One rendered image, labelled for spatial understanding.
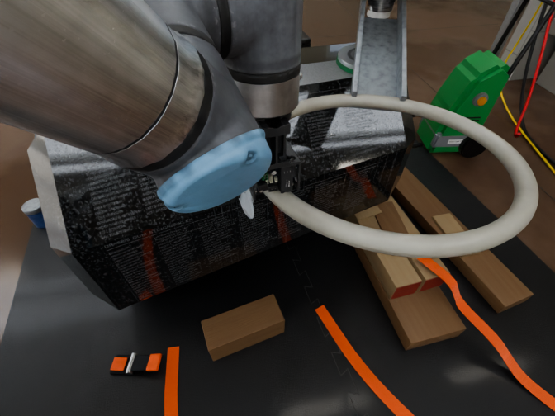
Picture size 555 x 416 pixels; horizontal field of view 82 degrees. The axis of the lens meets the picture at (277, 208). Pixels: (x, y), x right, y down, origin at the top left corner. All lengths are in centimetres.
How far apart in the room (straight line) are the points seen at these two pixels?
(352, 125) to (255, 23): 78
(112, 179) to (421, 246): 80
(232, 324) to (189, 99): 115
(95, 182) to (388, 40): 89
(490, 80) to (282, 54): 191
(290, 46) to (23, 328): 159
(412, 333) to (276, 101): 117
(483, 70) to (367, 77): 137
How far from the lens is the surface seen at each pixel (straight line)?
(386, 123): 115
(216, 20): 33
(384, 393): 138
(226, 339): 127
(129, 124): 17
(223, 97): 22
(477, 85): 219
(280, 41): 37
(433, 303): 150
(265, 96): 38
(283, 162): 43
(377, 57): 97
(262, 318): 129
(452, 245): 45
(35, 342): 169
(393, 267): 141
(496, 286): 169
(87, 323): 162
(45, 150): 106
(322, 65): 120
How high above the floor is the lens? 132
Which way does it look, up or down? 47 degrees down
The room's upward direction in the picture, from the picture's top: straight up
